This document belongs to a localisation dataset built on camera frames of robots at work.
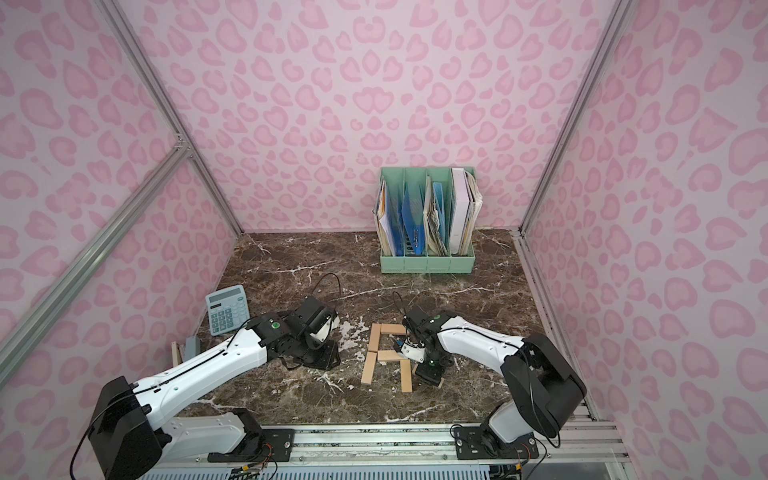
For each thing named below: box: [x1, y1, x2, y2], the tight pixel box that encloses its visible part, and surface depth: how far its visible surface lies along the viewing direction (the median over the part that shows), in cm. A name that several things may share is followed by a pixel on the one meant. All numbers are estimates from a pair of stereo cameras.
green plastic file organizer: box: [380, 167, 476, 274], surface depth 105 cm
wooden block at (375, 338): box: [368, 323, 381, 352], surface depth 92 cm
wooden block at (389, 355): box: [377, 350, 405, 361], surface depth 88 cm
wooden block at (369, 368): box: [361, 352, 377, 385], surface depth 87 cm
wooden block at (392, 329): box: [380, 323, 407, 335], surface depth 94 cm
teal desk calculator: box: [205, 285, 250, 336], surface depth 97 cm
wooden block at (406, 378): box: [400, 359, 413, 393], surface depth 85 cm
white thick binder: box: [450, 168, 473, 255], surface depth 100 cm
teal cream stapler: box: [171, 336, 201, 366], surface depth 89 cm
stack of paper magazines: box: [461, 171, 483, 256], surface depth 99 cm
